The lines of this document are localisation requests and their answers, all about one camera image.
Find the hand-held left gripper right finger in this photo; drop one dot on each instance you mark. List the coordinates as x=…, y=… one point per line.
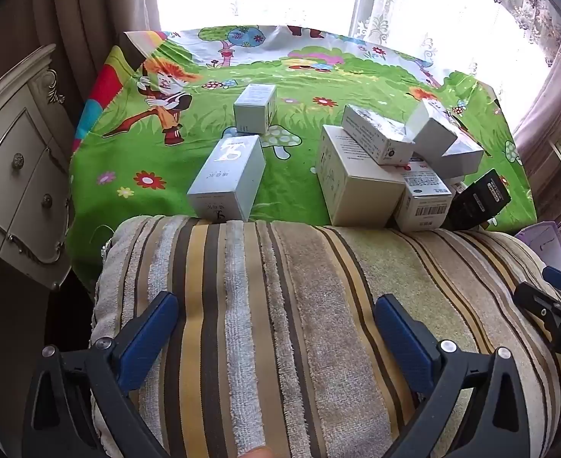
x=404, y=343

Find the plain white box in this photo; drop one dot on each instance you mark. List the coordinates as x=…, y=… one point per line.
x=433, y=129

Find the tall silver box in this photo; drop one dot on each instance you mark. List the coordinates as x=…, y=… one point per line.
x=228, y=176

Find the striped towel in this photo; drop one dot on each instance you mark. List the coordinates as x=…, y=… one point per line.
x=285, y=319

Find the purple box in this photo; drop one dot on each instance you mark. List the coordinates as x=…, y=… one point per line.
x=543, y=243

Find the white medicine box red print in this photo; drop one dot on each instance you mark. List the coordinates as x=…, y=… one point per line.
x=423, y=205

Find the black box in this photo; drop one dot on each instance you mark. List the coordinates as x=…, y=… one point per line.
x=481, y=198

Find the large cream box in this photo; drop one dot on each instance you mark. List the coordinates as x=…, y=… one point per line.
x=357, y=186

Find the white box orange label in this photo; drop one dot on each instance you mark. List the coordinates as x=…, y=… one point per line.
x=416, y=166

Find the small silver box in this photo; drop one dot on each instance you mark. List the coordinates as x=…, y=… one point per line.
x=254, y=109

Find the cream carved dresser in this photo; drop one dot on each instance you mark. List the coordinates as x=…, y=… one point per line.
x=13, y=152

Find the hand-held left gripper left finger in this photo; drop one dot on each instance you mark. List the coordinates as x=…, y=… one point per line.
x=147, y=338

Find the grey printed small box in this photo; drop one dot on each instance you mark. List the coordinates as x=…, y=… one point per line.
x=376, y=133

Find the white lace curtain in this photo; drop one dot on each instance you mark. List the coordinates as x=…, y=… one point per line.
x=452, y=19

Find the silver grey box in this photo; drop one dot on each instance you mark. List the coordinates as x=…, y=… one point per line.
x=462, y=157

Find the green cartoon printed cloth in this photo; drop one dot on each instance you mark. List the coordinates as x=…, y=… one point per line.
x=309, y=86

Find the brown curtain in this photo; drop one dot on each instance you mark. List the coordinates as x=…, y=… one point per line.
x=85, y=9

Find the mauve patterned curtain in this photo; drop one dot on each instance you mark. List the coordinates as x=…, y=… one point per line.
x=557, y=105

